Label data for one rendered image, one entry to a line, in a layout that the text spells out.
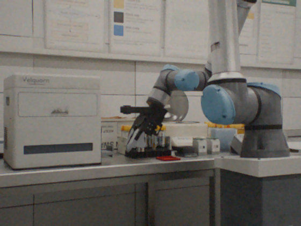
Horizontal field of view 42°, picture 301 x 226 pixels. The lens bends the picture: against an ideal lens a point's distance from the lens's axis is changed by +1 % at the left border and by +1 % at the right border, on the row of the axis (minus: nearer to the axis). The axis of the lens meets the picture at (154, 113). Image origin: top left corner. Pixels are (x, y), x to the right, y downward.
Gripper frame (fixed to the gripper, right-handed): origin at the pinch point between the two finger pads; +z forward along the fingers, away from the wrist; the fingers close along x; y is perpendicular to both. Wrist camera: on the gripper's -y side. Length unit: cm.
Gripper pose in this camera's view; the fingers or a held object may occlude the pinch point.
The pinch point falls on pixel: (127, 147)
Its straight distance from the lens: 142.4
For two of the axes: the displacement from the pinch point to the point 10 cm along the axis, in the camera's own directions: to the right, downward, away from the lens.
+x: -4.5, -0.1, 8.9
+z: -4.4, 8.7, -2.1
